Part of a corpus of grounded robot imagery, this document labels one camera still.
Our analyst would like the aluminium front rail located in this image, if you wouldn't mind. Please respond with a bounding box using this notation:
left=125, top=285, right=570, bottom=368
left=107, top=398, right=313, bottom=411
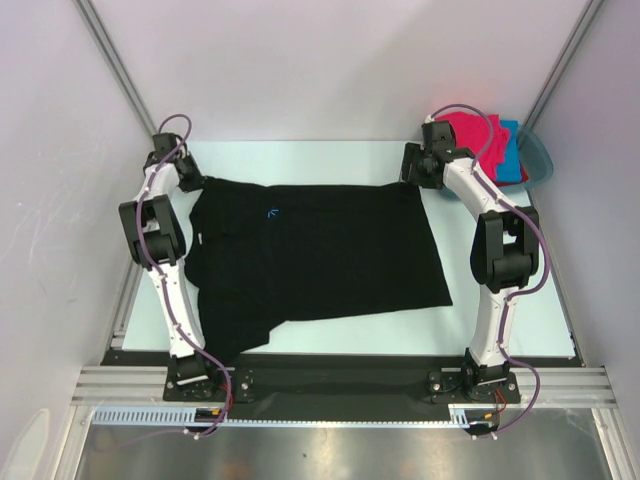
left=72, top=366, right=617, bottom=409

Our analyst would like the blue t shirt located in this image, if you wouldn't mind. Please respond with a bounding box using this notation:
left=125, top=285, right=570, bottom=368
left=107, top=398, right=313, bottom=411
left=496, top=120, right=521, bottom=171

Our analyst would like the white cable duct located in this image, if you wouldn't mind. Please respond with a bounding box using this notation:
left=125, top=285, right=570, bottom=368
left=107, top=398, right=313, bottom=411
left=448, top=404, right=500, bottom=433
left=92, top=406, right=228, bottom=428

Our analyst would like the left white cable duct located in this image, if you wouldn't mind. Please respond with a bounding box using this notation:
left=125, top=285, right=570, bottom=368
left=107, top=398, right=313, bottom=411
left=92, top=406, right=228, bottom=428

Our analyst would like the aluminium frame post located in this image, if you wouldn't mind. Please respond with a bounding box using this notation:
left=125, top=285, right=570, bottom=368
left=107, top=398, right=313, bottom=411
left=524, top=0, right=607, bottom=129
left=72, top=0, right=157, bottom=146

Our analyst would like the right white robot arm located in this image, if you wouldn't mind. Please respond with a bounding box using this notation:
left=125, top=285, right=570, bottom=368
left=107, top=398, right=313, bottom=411
left=401, top=118, right=540, bottom=401

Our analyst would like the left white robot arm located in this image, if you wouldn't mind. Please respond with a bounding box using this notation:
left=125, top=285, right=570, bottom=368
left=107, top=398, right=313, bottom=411
left=118, top=133, right=221, bottom=402

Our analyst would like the pink t shirt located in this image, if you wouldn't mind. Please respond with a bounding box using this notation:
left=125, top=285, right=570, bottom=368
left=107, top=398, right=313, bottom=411
left=437, top=112, right=511, bottom=180

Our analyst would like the right aluminium frame post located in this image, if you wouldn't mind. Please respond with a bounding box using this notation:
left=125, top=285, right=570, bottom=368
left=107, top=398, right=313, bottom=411
left=524, top=0, right=607, bottom=129

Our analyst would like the right white cable duct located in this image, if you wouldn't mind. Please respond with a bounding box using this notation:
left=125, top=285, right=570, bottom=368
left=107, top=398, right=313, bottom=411
left=448, top=404, right=500, bottom=433

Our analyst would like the black t shirt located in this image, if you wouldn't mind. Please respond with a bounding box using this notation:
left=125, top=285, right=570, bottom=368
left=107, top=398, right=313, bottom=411
left=185, top=177, right=452, bottom=364

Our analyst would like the teal plastic basket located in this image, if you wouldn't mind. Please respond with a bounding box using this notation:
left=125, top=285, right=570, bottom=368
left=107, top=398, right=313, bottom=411
left=501, top=125, right=554, bottom=194

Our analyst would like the left aluminium frame post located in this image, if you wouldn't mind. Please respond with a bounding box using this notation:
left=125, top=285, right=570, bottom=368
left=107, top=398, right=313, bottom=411
left=72, top=0, right=157, bottom=146

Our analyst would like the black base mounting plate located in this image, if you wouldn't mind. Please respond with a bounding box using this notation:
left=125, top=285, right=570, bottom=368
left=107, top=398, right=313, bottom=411
left=163, top=353, right=521, bottom=422

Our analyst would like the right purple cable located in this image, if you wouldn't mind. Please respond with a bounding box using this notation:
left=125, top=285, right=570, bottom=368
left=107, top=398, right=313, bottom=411
left=429, top=103, right=554, bottom=441

